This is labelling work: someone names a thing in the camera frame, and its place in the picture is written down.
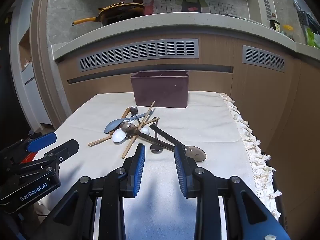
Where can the white ceramic spoon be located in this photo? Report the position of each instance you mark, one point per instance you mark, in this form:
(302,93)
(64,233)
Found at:
(118,136)

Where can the small grey vent grille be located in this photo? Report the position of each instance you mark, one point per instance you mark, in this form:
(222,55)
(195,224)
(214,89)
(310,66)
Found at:
(262,58)

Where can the maroon plastic utensil holder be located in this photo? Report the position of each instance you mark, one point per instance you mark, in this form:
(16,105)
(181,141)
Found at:
(166,88)

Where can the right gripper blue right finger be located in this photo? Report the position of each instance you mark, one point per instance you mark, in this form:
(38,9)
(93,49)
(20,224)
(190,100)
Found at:
(185,166)

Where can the green bag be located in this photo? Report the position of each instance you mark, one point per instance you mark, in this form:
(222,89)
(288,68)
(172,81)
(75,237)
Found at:
(312,38)

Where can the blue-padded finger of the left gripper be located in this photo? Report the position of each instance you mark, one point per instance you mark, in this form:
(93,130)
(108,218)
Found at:
(41,142)

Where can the translucent brown plastic spoon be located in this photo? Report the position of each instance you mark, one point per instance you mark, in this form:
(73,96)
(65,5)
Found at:
(156,141)

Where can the wooden chopstick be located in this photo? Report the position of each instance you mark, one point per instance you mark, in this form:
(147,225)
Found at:
(110,136)
(138,129)

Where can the wooden spoon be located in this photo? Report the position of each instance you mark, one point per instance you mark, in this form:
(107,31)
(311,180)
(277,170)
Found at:
(123,116)

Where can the yellow-lid jar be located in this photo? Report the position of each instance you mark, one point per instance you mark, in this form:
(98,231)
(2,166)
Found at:
(287,30)

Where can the blue plastic spoon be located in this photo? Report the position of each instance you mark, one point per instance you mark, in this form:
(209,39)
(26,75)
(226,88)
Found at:
(115,123)

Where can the shovel-handle metal spoon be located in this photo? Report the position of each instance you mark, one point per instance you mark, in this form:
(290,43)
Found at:
(134,112)

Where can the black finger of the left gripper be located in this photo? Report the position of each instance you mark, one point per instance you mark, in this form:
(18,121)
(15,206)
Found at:
(61,153)

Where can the long grey vent grille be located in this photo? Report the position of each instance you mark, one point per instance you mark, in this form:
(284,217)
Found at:
(172,48)

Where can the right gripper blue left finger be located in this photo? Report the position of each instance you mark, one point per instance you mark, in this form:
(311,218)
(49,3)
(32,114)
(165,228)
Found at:
(134,169)

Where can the smiley-handle metal spoon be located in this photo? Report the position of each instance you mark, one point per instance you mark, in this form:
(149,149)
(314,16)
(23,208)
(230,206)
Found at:
(154,148)

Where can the dark sauce bottle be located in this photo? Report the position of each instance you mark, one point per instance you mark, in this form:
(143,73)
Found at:
(274,24)

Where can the yellow-handled frying pan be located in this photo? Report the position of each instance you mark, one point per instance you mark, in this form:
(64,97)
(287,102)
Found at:
(115,13)

